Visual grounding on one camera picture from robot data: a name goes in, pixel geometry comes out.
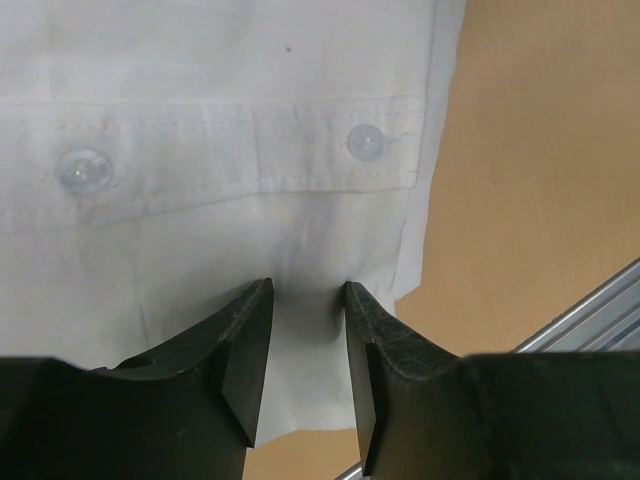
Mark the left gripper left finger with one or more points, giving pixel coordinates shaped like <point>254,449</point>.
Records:
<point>185,409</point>

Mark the aluminium mounting rail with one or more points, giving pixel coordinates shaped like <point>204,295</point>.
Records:
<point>590,320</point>

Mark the white long sleeve shirt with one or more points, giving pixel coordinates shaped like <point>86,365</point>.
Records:
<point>158,156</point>

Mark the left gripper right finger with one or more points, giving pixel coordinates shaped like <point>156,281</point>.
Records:
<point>500,420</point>

